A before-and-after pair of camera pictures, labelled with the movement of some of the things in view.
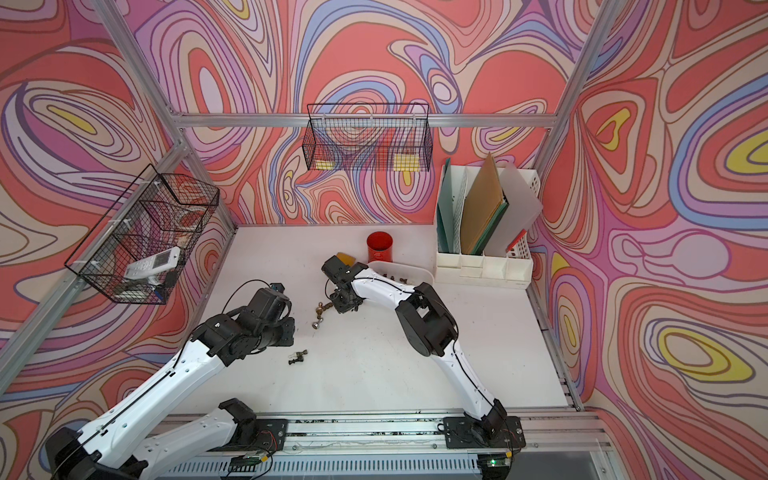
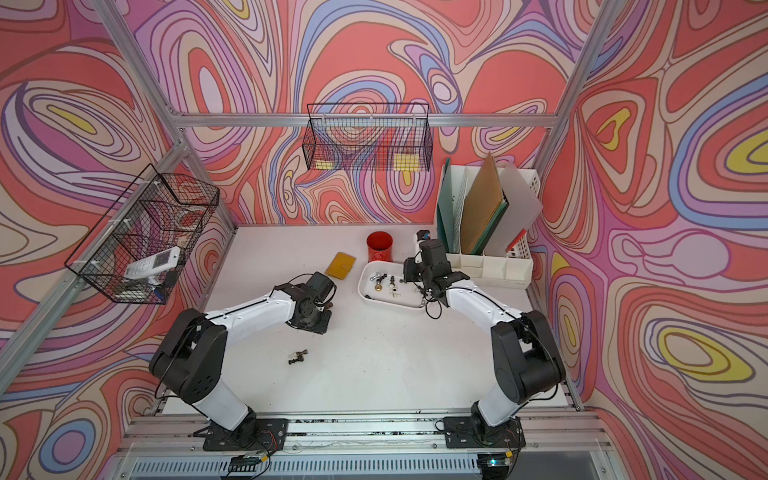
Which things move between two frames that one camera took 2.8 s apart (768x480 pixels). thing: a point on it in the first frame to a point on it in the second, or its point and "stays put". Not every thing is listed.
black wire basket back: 368,137 stays put
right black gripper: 341,308 to 409,265
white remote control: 158,262 stays put
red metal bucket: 380,247 stays put
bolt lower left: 300,357 stays put
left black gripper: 289,326 to 323,327
